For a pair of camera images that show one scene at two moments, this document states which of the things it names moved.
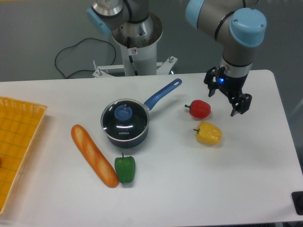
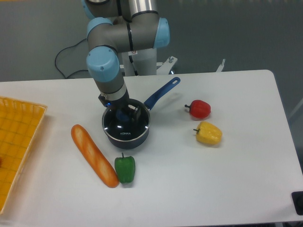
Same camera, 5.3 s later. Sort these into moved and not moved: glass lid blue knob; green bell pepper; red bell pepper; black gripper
Moved: black gripper
Not moved: red bell pepper; green bell pepper; glass lid blue knob
